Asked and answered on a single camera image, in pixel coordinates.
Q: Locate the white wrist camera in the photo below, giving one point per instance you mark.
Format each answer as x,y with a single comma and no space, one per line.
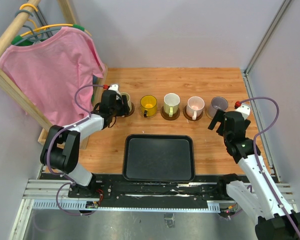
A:
113,87
243,108

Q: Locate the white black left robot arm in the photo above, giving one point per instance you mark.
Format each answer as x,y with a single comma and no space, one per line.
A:
62,146

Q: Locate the grey clothes hanger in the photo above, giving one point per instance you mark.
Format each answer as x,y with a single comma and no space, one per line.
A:
28,39

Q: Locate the woven rattan coaster right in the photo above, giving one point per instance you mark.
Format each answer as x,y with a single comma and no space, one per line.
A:
208,115

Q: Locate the black plastic tray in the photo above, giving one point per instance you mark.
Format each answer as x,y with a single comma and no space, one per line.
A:
159,158

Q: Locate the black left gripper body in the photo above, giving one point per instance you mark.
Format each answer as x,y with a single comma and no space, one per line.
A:
117,110

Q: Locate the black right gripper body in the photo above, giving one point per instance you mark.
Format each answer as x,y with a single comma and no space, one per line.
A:
222,132

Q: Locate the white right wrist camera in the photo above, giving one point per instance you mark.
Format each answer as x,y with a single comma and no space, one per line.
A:
243,108

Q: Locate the pink t-shirt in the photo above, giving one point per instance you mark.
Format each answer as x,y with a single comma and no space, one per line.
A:
56,75

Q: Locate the brown wooden coaster middle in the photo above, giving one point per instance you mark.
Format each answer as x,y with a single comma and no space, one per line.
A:
166,115

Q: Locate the yellow clothes hanger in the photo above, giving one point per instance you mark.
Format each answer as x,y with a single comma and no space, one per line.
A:
68,13

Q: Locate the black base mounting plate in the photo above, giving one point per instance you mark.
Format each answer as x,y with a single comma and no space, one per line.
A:
117,192

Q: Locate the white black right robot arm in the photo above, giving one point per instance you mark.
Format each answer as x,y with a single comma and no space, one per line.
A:
273,217

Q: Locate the woven rattan coaster left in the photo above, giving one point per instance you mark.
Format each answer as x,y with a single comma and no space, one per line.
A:
147,113

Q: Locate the white ceramic mug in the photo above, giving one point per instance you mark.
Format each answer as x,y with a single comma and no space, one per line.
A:
171,104

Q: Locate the brown wooden coaster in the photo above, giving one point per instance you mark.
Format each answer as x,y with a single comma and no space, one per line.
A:
166,115
132,109
193,112

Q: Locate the purple transparent cup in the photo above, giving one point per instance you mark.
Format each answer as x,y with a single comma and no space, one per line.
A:
217,103

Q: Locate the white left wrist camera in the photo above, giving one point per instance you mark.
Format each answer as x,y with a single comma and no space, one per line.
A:
113,87

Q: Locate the woven rattan coaster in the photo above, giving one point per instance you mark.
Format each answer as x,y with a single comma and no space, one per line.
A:
208,115
147,113

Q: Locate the yellow transparent cup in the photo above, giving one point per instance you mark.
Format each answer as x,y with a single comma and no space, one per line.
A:
148,101

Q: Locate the pink ceramic mug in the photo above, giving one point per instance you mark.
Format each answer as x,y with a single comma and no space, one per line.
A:
196,100

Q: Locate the brown wooden coaster right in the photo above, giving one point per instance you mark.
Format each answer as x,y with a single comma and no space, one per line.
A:
193,112

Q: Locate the brown wooden coaster left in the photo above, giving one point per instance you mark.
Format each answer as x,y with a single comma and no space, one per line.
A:
132,109

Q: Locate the aluminium frame rail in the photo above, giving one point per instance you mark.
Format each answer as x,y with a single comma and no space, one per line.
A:
45,193

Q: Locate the cream ceramic mug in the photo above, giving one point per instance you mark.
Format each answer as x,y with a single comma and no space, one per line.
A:
128,98

